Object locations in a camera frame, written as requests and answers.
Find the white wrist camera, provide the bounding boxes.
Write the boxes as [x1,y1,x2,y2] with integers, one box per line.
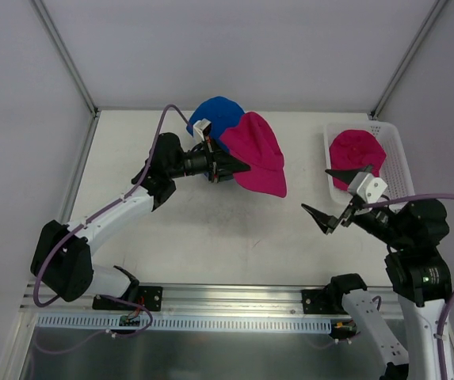
[193,119,212,143]
[347,172,387,203]

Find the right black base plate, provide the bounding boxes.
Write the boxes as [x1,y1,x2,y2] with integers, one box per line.
[300,288,341,315]

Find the aluminium frame post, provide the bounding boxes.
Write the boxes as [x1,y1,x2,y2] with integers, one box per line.
[368,0,450,120]
[29,0,98,118]

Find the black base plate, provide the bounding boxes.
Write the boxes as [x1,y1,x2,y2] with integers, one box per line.
[92,285,163,312]
[300,288,341,315]

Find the right aluminium frame post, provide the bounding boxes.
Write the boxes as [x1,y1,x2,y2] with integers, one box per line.
[368,0,450,120]

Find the aluminium mounting rail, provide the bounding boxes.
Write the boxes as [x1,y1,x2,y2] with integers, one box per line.
[19,282,402,319]

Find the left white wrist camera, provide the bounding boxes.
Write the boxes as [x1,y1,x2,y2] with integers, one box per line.
[193,119,212,143]

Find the white plastic basket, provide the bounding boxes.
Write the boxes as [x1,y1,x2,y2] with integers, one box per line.
[323,120,414,200]

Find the white slotted cable duct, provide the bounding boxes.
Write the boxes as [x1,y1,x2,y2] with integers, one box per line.
[36,313,333,335]

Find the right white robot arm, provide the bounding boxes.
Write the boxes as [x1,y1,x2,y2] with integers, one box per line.
[303,165,454,379]

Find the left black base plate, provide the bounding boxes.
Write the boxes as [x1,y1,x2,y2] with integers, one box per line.
[92,285,163,312]

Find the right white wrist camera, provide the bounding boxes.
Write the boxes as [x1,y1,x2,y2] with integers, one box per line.
[347,172,387,203]

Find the left aluminium frame post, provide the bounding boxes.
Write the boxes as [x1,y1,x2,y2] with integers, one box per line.
[29,0,98,118]

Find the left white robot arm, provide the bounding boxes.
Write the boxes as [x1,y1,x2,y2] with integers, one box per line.
[30,132,251,309]

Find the pink cap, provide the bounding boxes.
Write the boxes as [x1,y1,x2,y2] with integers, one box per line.
[220,112,287,198]
[329,129,387,177]

